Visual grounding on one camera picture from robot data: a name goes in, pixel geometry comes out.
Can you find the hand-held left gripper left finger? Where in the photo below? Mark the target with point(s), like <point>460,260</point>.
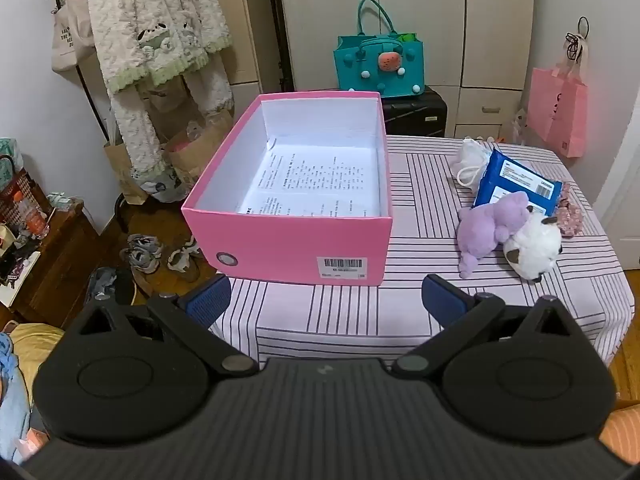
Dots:
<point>212,297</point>

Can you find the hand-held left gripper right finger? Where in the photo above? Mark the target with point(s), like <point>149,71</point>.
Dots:
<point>442,302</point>

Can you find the pink cardboard box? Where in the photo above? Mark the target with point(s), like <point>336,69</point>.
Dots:
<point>280,255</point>

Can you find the purple plush toy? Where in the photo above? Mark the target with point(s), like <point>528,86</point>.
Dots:
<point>492,225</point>

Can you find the white round plush toy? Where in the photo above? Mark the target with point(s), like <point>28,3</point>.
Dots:
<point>532,250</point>

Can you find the blue wipes packet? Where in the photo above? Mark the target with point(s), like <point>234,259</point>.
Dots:
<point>505,180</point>

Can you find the pink floral scrunchie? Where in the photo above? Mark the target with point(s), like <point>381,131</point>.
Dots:
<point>570,220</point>

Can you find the striped tablecloth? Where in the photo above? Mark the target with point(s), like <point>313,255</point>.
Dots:
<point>425,240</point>

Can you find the brown paper bag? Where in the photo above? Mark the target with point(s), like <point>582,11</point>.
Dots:
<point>120,170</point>
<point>200,150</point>

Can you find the printed paper sheet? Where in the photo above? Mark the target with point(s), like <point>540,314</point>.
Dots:
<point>310,180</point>

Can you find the wooden nightstand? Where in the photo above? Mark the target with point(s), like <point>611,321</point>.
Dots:
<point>65,255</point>

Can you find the small pale green trinket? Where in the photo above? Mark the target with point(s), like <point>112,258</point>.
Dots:
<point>60,201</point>

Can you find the clear plastic bag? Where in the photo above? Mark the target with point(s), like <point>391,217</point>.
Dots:
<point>520,125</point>

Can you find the black suitcase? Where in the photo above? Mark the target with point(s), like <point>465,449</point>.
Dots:
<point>415,110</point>

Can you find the orange drink bottle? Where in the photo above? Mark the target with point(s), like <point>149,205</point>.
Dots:
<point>32,215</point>

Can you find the printed bedding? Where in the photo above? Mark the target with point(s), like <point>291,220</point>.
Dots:
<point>15,390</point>

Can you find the pink shopping bag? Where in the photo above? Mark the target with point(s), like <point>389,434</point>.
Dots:
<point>560,110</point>

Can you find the black coat stand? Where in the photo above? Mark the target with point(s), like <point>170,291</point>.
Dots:
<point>92,105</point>

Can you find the teal felt handbag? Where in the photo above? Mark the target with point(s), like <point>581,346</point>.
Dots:
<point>360,67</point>

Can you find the green printed tissue pack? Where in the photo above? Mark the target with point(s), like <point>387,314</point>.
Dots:
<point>7,152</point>

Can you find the cream fleece pajama top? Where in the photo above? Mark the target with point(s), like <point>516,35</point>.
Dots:
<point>150,10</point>

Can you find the cream wardrobe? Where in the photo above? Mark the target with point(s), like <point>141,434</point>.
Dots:
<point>400,10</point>

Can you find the beige canvas tote bag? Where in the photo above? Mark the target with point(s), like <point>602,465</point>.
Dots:
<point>67,35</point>

